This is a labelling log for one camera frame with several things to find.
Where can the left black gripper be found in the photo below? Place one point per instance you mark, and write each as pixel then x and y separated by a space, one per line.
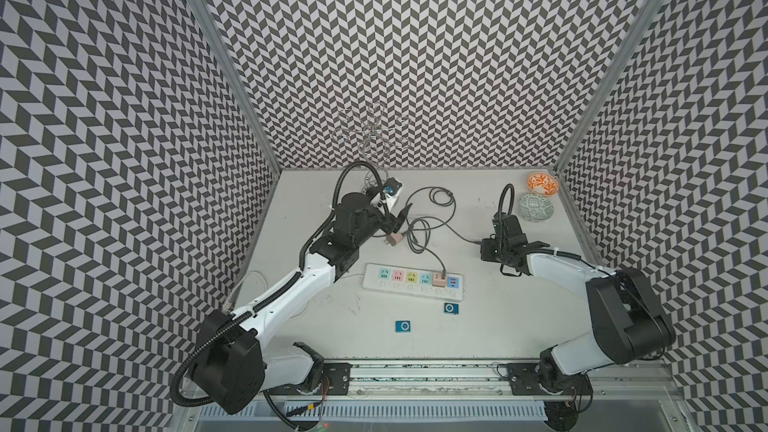
pixel 394 224

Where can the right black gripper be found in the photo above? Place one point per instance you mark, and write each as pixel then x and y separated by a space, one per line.
pixel 486 254

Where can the pink charger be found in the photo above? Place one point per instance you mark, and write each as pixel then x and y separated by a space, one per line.
pixel 394 238
pixel 439 280

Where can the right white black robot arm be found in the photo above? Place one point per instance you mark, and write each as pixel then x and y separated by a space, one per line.
pixel 627 319

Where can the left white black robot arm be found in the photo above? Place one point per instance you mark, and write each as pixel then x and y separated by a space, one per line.
pixel 229 365

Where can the green patterned bowl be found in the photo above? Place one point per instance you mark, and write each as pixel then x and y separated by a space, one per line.
pixel 535 208

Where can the white colourful power strip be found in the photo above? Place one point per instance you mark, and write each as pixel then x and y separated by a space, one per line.
pixel 411 282

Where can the orange patterned bowl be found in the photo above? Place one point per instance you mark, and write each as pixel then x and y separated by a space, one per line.
pixel 543 184

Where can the blue mp3 player middle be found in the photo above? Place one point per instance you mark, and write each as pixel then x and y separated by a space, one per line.
pixel 451 308

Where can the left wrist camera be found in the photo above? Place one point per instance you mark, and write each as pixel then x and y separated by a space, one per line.
pixel 385 195

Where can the chrome wire cup stand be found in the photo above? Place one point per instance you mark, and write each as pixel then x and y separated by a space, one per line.
pixel 374 132

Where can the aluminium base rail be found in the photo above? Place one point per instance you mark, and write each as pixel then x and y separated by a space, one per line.
pixel 401 379

